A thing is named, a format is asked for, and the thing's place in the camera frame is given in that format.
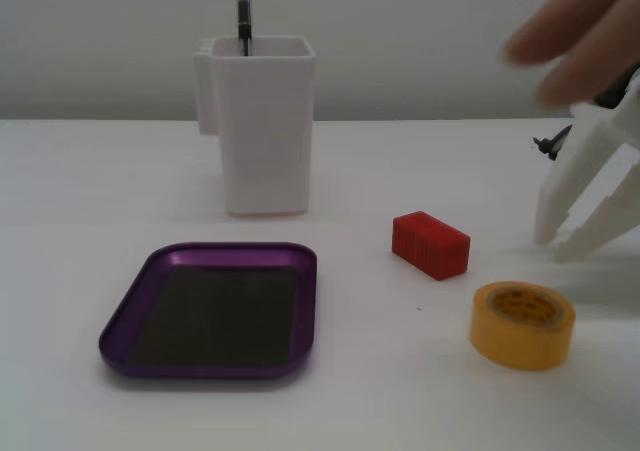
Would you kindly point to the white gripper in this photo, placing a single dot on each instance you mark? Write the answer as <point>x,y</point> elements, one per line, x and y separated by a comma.
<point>597,171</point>

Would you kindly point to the red ribbed cube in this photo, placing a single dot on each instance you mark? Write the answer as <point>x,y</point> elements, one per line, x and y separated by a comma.
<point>432,246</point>

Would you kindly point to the bare human hand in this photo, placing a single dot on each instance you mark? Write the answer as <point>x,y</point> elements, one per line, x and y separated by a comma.
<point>575,36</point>

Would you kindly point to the yellow tape roll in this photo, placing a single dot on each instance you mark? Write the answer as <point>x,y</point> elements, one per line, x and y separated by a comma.
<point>520,331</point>

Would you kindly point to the white square pen holder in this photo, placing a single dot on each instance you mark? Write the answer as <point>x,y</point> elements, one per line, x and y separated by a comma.
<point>267,136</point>

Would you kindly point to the black pen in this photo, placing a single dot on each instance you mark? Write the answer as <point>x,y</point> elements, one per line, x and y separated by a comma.
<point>243,16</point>

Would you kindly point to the purple metal tray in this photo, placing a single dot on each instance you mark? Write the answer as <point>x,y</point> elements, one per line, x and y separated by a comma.
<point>215,316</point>

